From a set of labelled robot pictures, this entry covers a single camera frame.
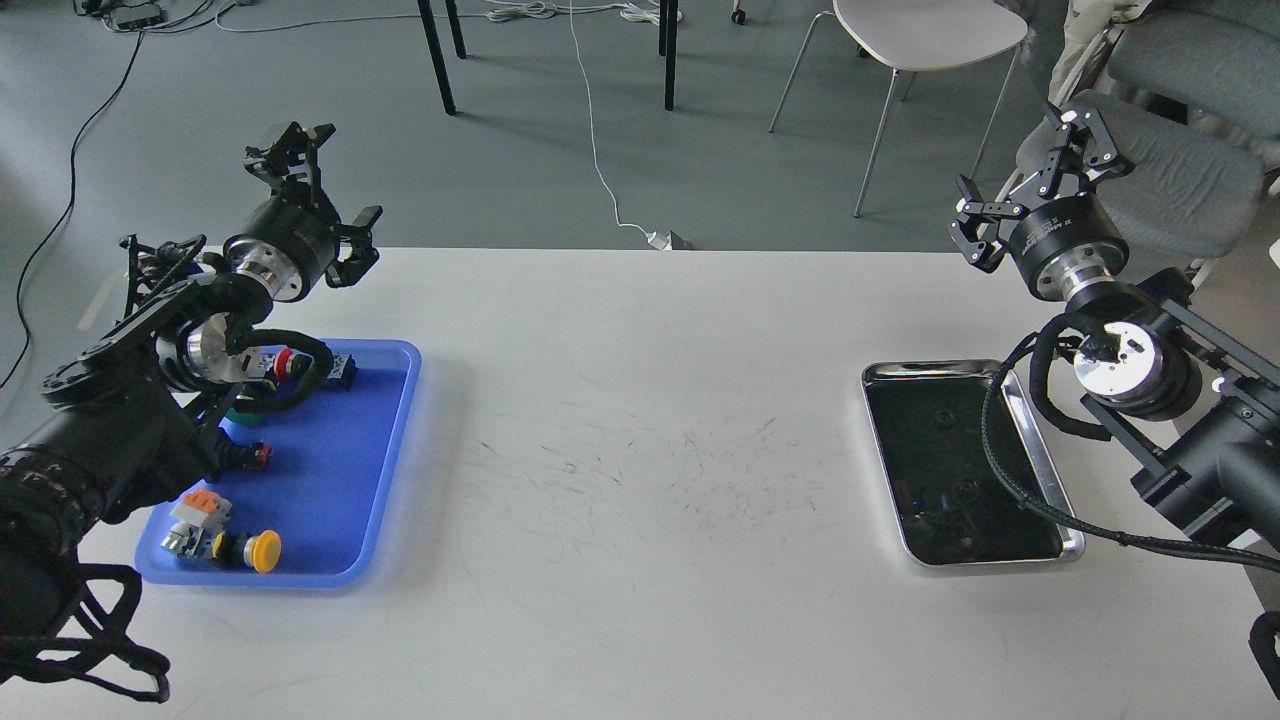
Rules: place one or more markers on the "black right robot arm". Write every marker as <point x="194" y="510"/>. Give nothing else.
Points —
<point x="1129" y="362"/>

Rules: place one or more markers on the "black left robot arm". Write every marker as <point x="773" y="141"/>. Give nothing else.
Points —
<point x="136" y="420"/>

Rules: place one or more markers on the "grey upholstered chair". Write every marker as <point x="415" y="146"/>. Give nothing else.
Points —
<point x="1188" y="90"/>

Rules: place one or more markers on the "black contact block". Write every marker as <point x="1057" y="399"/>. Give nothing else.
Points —
<point x="343" y="373"/>

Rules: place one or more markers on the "black table legs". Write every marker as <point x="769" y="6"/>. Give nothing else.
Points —
<point x="666" y="15"/>

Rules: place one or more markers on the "red push button switch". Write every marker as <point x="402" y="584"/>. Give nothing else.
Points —
<point x="284" y="366"/>

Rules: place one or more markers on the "black selector switch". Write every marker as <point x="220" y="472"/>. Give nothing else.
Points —
<point x="254" y="457"/>

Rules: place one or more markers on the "silver metal tray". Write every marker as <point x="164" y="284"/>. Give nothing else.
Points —
<point x="938" y="425"/>

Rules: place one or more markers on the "orange white switch block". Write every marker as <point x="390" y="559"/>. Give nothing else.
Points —
<point x="195" y="515"/>

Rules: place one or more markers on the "green push button switch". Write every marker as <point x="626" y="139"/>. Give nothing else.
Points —
<point x="241" y="417"/>

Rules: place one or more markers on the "yellow push button switch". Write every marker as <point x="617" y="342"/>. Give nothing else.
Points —
<point x="242" y="551"/>

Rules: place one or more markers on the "white plastic chair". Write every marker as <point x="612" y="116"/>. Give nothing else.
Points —
<point x="920" y="36"/>

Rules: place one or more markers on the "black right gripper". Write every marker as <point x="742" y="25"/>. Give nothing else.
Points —
<point x="1068" y="242"/>

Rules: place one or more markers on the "black power strip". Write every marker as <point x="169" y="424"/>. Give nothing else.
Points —
<point x="137" y="16"/>

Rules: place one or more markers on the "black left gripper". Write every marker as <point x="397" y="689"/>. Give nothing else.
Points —
<point x="294" y="237"/>

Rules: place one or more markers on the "blue plastic tray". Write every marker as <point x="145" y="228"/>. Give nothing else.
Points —
<point x="325" y="489"/>

